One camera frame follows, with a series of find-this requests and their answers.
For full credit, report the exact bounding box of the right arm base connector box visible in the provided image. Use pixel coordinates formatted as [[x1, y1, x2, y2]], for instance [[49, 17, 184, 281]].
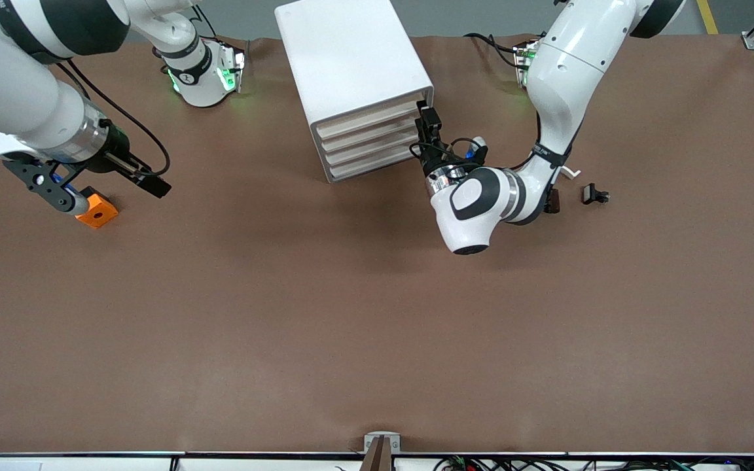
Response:
[[222, 47, 248, 94]]

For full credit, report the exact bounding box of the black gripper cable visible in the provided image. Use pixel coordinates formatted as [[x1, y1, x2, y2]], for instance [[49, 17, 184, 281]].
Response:
[[511, 108, 545, 171], [56, 60, 172, 177]]

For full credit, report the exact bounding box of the orange black button box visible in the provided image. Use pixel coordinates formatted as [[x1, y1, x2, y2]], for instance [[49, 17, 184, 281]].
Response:
[[75, 186, 119, 230]]

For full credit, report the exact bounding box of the white plastic tray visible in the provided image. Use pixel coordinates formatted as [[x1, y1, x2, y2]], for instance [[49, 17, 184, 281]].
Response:
[[316, 93, 425, 139]]

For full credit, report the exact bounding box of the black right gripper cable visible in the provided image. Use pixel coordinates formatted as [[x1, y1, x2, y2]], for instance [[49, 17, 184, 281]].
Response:
[[56, 60, 172, 177]]

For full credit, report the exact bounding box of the black left arm base cable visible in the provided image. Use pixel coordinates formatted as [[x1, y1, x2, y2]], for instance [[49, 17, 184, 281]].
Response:
[[465, 33, 523, 67]]

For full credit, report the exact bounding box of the black arm base cable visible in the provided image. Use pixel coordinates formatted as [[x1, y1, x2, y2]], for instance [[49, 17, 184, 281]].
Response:
[[465, 33, 523, 67], [190, 5, 221, 45]]

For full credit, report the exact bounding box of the brown table cover mat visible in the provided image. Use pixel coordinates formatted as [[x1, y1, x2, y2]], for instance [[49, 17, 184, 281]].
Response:
[[0, 36, 754, 456]]

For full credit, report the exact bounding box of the black right arm base cable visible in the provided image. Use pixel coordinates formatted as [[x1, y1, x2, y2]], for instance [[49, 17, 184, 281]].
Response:
[[190, 5, 221, 45]]

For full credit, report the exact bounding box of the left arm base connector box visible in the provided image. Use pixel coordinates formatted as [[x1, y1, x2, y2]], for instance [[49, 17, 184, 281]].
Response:
[[513, 41, 540, 87]]

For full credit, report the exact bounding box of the white table edge rail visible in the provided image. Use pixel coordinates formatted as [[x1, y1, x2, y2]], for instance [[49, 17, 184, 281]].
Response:
[[0, 451, 754, 471]]

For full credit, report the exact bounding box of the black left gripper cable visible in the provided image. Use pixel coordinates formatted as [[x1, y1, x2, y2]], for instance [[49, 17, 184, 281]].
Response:
[[511, 108, 545, 171]]

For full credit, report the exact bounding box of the grey metal bracket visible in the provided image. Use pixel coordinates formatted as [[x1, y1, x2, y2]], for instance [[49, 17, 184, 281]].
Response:
[[364, 432, 401, 454]]

